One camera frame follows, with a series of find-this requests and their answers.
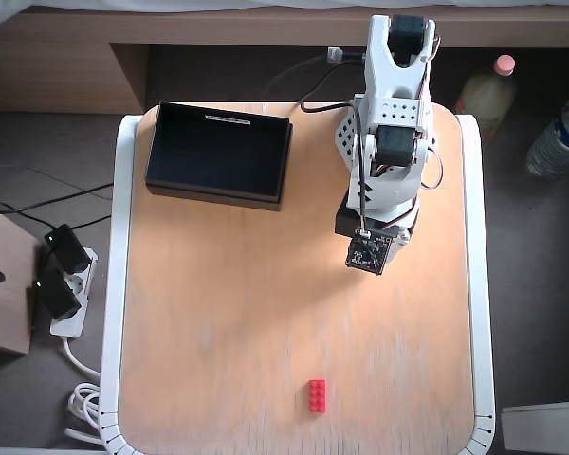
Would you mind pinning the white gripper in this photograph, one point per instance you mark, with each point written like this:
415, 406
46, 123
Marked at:
402, 238

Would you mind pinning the red lego block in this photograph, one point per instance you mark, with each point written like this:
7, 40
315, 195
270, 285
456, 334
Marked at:
318, 395

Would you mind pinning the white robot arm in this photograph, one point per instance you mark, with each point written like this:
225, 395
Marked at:
393, 111

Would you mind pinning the black cardboard box bin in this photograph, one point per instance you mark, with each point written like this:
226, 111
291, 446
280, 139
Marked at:
218, 151

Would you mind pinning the yellow bottle with pink cap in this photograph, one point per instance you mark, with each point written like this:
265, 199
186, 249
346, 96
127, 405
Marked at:
486, 95

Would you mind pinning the clear plastic water bottle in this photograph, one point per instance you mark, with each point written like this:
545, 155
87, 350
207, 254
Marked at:
557, 142

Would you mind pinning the white grey box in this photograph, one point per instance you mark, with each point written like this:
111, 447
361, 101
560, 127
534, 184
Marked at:
550, 431

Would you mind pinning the black power adapter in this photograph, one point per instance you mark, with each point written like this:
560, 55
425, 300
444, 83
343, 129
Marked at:
68, 249
57, 296

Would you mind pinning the white power strip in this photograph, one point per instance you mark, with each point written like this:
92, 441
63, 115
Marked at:
71, 326

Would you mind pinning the brown cardboard box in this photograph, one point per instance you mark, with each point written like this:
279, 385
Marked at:
5, 313

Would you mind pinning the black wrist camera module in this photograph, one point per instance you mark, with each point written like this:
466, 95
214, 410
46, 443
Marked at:
367, 253

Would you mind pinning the white table frame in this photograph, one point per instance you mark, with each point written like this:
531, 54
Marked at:
116, 284

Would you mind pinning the wooden bed frame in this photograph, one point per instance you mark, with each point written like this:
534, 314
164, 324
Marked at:
52, 71

